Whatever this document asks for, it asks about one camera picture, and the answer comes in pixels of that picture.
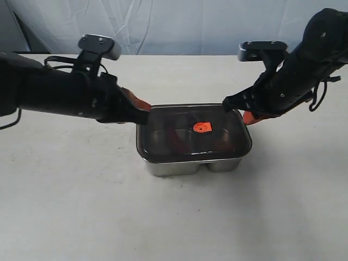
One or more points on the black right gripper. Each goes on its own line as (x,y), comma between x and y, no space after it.
(273,94)

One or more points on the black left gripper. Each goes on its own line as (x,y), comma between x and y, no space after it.
(106,102)

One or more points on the yellow toy cheese wedge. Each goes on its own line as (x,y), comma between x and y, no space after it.
(223,142)

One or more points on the dark transparent box lid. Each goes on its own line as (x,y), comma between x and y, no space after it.
(193,133)

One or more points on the red toy sausage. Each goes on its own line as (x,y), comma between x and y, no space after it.
(175,142)

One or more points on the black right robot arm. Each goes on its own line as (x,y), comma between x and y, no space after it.
(324,46)

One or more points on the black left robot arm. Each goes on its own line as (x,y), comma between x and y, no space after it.
(29,85)

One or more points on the stainless steel lunch box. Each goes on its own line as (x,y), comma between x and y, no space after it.
(195,166)

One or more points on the white backdrop cloth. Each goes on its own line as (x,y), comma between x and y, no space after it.
(155,27)

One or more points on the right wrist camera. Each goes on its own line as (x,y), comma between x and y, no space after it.
(271,53)

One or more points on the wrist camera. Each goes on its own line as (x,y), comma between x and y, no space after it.
(271,53)
(93,49)

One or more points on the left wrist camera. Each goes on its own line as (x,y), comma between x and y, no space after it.
(93,49)

